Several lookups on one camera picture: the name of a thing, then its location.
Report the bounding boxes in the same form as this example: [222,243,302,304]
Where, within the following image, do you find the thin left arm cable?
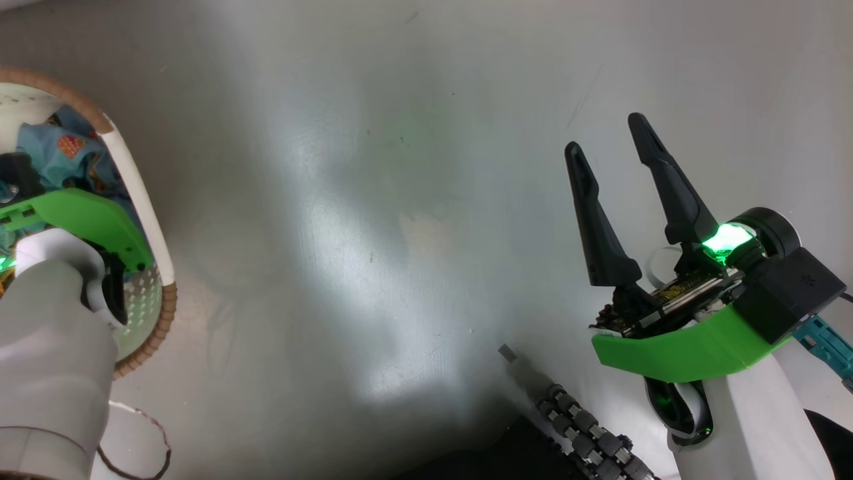
[97,400,172,480]

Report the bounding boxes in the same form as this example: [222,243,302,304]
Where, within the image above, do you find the teal right cable connector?
[792,315,853,392]

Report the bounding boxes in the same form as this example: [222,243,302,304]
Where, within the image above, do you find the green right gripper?
[564,112,800,383]

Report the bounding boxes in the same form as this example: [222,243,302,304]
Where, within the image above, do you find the white perforated basket brown rim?
[0,67,179,381]

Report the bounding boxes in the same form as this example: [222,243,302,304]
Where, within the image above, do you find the blue orange-print garment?
[0,107,134,254]

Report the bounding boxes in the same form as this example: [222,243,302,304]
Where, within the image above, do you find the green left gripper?
[0,153,155,273]

